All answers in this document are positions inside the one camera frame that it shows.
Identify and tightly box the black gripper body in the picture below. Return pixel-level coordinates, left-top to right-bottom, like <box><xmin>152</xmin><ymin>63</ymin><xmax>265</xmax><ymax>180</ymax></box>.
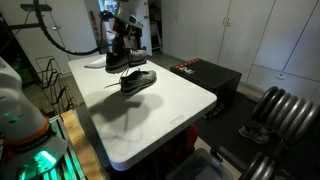
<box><xmin>112</xmin><ymin>19</ymin><xmax>142</xmax><ymax>55</ymax></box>

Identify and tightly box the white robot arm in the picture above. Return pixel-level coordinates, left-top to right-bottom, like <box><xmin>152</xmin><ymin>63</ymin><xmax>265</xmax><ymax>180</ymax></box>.
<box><xmin>0</xmin><ymin>59</ymin><xmax>67</xmax><ymax>179</ymax></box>

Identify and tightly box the grey sneaker on floor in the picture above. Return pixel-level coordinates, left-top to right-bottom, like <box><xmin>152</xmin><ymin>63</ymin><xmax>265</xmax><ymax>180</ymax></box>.
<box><xmin>239</xmin><ymin>126</ymin><xmax>272</xmax><ymax>144</ymax></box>

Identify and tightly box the wooden base board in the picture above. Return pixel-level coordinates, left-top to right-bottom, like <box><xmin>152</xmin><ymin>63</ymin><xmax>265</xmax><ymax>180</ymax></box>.
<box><xmin>61</xmin><ymin>110</ymin><xmax>108</xmax><ymax>180</ymax></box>

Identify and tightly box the clear plastic storage bin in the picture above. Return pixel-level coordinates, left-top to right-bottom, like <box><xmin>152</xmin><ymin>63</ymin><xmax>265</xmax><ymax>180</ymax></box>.
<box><xmin>166</xmin><ymin>148</ymin><xmax>234</xmax><ymax>180</ymax></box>

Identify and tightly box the black dumbbell with chrome plates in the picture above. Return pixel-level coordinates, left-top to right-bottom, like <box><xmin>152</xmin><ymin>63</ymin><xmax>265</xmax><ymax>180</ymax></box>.
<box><xmin>209</xmin><ymin>86</ymin><xmax>320</xmax><ymax>180</ymax></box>

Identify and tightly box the black wire rack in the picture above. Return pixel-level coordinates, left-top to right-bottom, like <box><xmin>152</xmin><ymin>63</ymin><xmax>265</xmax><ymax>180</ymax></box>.
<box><xmin>35</xmin><ymin>56</ymin><xmax>77</xmax><ymax>114</ymax></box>

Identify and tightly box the black cable hose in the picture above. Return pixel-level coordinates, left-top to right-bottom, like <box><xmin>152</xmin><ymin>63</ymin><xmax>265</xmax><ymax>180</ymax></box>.
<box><xmin>32</xmin><ymin>0</ymin><xmax>113</xmax><ymax>56</ymax></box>

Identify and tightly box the green aluminium robot base frame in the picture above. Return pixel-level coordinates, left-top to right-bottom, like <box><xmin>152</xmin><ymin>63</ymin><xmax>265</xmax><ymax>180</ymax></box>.
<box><xmin>16</xmin><ymin>116</ymin><xmax>86</xmax><ymax>180</ymax></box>

